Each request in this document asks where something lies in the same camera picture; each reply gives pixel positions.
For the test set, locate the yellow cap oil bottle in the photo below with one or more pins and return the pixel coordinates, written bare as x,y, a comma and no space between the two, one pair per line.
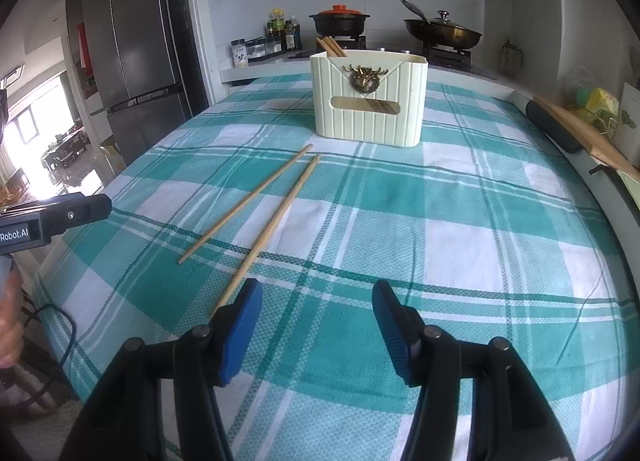
277,23

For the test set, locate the black oblong pad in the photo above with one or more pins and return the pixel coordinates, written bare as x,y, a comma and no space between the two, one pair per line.
552,126

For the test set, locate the person's left hand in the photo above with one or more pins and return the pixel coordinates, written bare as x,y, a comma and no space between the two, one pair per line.
11,316

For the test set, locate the orange pot lid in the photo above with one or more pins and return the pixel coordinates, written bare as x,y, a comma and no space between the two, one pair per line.
340,10

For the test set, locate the grey refrigerator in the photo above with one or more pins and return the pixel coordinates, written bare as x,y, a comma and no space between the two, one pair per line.
135,41

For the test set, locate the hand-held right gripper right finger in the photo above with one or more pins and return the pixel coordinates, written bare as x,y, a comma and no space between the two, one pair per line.
397,336

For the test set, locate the pale green board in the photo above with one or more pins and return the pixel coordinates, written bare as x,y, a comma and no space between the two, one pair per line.
632,193

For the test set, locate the plastic bag with yellow items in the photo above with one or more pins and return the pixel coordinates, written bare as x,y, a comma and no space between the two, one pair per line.
595,93

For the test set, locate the dark sauce bottle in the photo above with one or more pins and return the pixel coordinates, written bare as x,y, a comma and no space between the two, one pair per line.
292,36

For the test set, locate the black gas stove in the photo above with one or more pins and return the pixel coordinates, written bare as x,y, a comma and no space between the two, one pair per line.
452,58

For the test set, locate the black clay pot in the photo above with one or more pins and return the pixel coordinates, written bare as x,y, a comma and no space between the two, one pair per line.
340,26

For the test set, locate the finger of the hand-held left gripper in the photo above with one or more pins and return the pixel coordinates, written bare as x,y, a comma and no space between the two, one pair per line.
80,213

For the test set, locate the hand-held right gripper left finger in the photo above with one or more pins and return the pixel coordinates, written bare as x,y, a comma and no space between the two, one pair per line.
240,336

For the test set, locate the glass wok lid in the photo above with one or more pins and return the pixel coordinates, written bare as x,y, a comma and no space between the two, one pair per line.
445,21

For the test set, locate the cream ribbed utensil holder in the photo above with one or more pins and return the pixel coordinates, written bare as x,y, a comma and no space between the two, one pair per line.
350,121

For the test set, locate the wooden chopstick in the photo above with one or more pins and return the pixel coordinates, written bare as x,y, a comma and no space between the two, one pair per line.
270,231
338,47
331,46
324,47
245,204

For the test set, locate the wooden cutting board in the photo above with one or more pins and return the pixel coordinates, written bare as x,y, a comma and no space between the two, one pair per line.
585,133

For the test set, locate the dark wok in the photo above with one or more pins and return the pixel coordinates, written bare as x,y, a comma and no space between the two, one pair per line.
445,38

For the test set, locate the teal checked tablecloth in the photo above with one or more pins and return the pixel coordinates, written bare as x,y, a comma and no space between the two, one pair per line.
450,191

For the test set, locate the spice jar with dark label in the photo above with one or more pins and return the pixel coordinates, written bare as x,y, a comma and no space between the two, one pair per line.
240,55

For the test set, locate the red wall sign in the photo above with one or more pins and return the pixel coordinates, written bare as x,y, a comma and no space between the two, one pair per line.
85,48

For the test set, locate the dark dining table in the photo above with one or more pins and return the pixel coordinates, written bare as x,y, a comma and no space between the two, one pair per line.
65,153

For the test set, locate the clear spice jar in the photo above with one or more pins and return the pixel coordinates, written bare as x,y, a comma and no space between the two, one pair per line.
256,48
273,45

